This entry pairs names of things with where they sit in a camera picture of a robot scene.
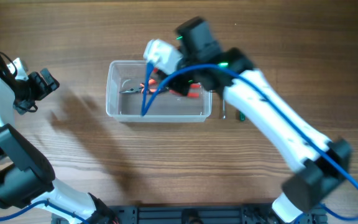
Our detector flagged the blue left camera cable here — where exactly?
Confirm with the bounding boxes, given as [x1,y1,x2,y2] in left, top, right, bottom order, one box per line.
[0,93,90,224]

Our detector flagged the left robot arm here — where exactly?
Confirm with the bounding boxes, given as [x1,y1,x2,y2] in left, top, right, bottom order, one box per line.
[0,52,120,223]

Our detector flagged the orange black needle-nose pliers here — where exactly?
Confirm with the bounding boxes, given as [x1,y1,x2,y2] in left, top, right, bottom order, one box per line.
[119,78,169,94]

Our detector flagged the silver L-shaped socket wrench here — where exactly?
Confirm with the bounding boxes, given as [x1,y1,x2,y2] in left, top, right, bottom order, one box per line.
[222,100,226,119]

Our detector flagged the green handled screwdriver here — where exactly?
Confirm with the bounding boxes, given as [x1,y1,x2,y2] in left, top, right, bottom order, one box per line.
[239,111,246,121]

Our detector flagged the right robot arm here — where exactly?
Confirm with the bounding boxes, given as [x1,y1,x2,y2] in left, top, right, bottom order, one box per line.
[144,17,352,223]

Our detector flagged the clear plastic container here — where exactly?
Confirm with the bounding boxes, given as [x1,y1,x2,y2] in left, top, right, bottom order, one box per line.
[106,60,213,123]

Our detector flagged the red handled snips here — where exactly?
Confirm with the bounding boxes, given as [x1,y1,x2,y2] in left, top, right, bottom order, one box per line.
[149,68,201,98]

